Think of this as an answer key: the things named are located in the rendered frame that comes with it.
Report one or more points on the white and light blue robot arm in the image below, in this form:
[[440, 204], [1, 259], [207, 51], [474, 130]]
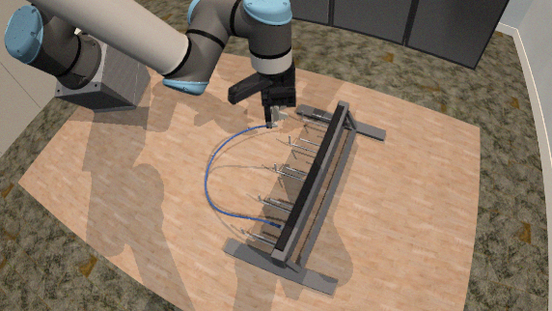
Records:
[[36, 37]]

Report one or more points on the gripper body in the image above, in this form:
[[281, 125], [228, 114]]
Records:
[[282, 91]]

